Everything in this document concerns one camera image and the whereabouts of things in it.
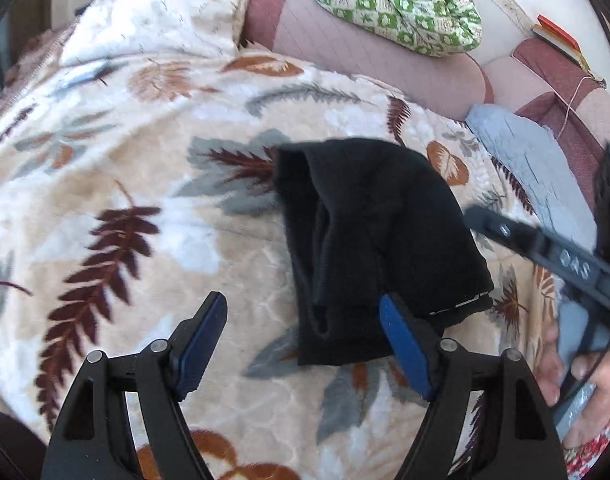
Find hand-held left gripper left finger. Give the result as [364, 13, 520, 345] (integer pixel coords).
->
[41, 291, 229, 480]

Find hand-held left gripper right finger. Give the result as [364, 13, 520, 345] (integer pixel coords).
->
[378, 292, 568, 480]

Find black pants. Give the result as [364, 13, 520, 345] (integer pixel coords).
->
[272, 137, 495, 367]

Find person's right forearm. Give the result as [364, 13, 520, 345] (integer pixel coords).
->
[564, 410, 610, 473]

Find person's right hand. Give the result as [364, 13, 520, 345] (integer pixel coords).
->
[539, 327, 610, 453]

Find light blue quilt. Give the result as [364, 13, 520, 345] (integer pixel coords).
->
[465, 104, 602, 241]

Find leaf printed fleece blanket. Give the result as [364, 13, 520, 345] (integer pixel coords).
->
[0, 45, 586, 480]

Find yellow-edged book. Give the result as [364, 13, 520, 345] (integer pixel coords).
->
[532, 25, 593, 72]

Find red book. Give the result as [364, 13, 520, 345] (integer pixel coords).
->
[535, 15, 583, 53]

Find dark cloth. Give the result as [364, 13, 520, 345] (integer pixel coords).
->
[0, 412, 48, 480]

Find green patterned quilt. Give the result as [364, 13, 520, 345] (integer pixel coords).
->
[291, 0, 483, 57]

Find pink padded headboard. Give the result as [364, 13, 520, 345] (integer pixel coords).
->
[240, 0, 610, 211]

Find white floral pillow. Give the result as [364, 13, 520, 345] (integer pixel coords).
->
[60, 0, 258, 68]

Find brown quilted bedspread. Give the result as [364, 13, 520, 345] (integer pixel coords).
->
[0, 25, 80, 126]

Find white cable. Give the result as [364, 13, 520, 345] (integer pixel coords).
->
[558, 74, 593, 141]

